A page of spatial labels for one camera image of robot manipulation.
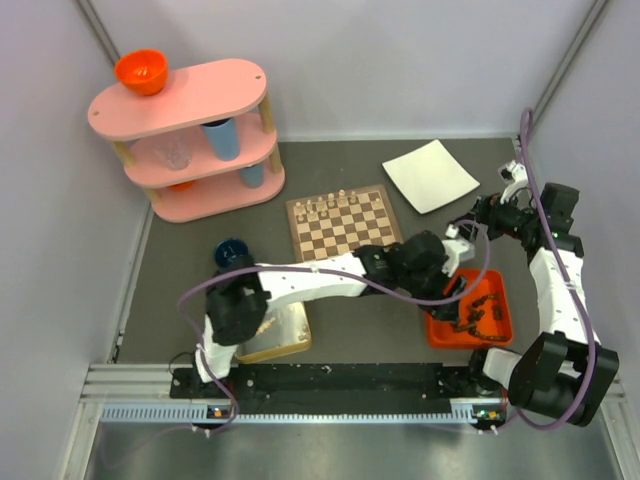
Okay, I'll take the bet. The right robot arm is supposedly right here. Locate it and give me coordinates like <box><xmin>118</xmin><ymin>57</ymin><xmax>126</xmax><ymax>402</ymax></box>
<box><xmin>466</xmin><ymin>183</ymin><xmax>619</xmax><ymax>427</ymax></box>

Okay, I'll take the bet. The orange bowl under shelf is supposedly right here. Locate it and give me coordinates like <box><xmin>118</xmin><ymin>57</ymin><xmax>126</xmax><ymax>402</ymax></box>
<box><xmin>167</xmin><ymin>180</ymin><xmax>195</xmax><ymax>192</ymax></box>

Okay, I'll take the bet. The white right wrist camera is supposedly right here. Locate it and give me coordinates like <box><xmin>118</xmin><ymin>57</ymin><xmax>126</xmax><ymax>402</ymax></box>
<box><xmin>499</xmin><ymin>160</ymin><xmax>528</xmax><ymax>204</ymax></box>

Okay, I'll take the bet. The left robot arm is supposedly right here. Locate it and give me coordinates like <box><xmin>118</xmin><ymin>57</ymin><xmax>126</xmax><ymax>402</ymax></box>
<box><xmin>191</xmin><ymin>231</ymin><xmax>475</xmax><ymax>397</ymax></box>

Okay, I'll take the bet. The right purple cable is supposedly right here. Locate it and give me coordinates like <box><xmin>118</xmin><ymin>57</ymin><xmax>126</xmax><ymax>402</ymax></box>
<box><xmin>504</xmin><ymin>107</ymin><xmax>601</xmax><ymax>430</ymax></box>

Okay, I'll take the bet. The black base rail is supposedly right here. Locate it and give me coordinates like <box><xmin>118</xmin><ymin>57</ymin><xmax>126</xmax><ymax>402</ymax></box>
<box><xmin>169</xmin><ymin>362</ymin><xmax>506</xmax><ymax>416</ymax></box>

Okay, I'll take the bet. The orange bowl on shelf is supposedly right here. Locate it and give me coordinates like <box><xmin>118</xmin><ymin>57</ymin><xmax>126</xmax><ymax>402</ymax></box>
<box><xmin>114</xmin><ymin>49</ymin><xmax>169</xmax><ymax>96</ymax></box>

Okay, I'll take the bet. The clear drinking glass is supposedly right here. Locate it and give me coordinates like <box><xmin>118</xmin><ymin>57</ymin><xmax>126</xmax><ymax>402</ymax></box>
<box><xmin>153</xmin><ymin>130</ymin><xmax>192</xmax><ymax>171</ymax></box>

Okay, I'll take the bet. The white square plate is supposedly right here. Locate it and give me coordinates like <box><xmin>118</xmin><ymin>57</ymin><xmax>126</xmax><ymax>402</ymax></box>
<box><xmin>382</xmin><ymin>140</ymin><xmax>480</xmax><ymax>214</ymax></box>

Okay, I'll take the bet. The light piece lying in tin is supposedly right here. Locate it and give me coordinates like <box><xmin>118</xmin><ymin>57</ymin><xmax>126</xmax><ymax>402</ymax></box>
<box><xmin>256</xmin><ymin>317</ymin><xmax>276</xmax><ymax>335</ymax></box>

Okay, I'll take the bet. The pink three-tier shelf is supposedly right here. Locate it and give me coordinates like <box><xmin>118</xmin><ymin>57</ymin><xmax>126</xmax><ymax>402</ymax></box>
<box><xmin>87</xmin><ymin>58</ymin><xmax>285</xmax><ymax>223</ymax></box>

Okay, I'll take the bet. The small blue cup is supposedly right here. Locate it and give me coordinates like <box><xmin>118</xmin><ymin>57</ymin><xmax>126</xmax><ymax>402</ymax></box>
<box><xmin>239</xmin><ymin>163</ymin><xmax>264</xmax><ymax>189</ymax></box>

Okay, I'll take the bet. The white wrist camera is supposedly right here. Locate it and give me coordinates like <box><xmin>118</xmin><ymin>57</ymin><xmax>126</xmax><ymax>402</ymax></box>
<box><xmin>499</xmin><ymin>160</ymin><xmax>528</xmax><ymax>204</ymax></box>
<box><xmin>442</xmin><ymin>224</ymin><xmax>475</xmax><ymax>277</ymax></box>

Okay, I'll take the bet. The square metal tin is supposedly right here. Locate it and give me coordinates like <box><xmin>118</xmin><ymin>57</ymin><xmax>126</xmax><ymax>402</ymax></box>
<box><xmin>235</xmin><ymin>302</ymin><xmax>312</xmax><ymax>364</ymax></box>

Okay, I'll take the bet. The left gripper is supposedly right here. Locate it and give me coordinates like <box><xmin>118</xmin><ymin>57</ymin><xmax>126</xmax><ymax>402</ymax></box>
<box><xmin>400</xmin><ymin>259</ymin><xmax>466</xmax><ymax>323</ymax></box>

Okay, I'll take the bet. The wooden chess board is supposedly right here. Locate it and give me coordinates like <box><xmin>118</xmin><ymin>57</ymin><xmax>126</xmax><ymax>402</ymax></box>
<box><xmin>286</xmin><ymin>185</ymin><xmax>403</xmax><ymax>262</ymax></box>

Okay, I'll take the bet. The white king chess piece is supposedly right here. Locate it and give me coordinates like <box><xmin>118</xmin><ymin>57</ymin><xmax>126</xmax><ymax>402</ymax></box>
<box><xmin>338</xmin><ymin>190</ymin><xmax>348</xmax><ymax>206</ymax></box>

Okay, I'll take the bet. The tall blue cup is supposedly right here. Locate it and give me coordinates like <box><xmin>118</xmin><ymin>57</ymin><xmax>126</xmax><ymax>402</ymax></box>
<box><xmin>201</xmin><ymin>118</ymin><xmax>240</xmax><ymax>161</ymax></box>

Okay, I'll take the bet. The white cable duct strip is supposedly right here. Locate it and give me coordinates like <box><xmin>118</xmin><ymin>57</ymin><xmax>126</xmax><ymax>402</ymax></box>
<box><xmin>100</xmin><ymin>399</ymin><xmax>507</xmax><ymax>425</ymax></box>

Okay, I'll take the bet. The orange plastic tray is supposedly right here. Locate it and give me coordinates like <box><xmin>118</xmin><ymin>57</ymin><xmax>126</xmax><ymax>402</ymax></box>
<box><xmin>425</xmin><ymin>270</ymin><xmax>513</xmax><ymax>349</ymax></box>

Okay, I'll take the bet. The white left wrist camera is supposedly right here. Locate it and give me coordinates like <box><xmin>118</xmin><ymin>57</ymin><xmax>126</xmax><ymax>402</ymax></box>
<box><xmin>442</xmin><ymin>224</ymin><xmax>475</xmax><ymax>277</ymax></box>

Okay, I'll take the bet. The dark piece in tin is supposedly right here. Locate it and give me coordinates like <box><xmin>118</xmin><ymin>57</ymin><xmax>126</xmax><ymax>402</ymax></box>
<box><xmin>298</xmin><ymin>325</ymin><xmax>311</xmax><ymax>342</ymax></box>

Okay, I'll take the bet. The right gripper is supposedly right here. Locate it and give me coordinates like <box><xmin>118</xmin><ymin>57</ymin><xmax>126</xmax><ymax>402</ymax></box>
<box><xmin>448</xmin><ymin>186</ymin><xmax>540</xmax><ymax>243</ymax></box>

